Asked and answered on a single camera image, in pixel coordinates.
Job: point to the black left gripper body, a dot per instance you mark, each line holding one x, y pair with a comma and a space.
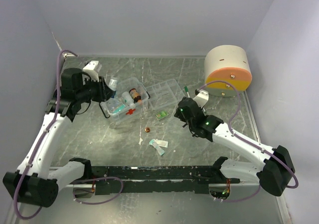
100, 89

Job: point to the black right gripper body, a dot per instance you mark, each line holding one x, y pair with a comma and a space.
181, 108

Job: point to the blue white medicine bottle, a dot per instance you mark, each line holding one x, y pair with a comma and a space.
113, 85

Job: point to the white teal medicine bottle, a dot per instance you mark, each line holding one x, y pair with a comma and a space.
129, 101

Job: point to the teal blister pack bag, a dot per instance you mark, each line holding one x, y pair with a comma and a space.
117, 107

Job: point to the clear plastic medicine box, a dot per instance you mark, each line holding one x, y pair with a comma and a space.
129, 111

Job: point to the brown orange medicine bottle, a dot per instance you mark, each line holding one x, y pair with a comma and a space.
136, 96

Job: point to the small green medicine box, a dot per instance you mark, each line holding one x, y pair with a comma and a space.
161, 115

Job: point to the white bandage wrapper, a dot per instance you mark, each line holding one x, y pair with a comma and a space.
161, 143

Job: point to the teal dotted bandage packet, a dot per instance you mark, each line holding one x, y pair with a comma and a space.
159, 150

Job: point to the small copper round tin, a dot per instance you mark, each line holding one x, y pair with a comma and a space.
147, 129

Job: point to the teal silver foil packet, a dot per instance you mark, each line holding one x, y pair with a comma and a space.
112, 101

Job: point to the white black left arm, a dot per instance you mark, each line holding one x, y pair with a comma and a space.
32, 183

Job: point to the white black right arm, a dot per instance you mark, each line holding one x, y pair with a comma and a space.
271, 167

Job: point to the green capped marker pen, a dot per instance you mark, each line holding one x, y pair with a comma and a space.
187, 91

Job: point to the cream round drawer cabinet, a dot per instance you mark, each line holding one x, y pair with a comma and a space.
230, 64

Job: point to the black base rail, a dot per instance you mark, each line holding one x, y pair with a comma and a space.
145, 186

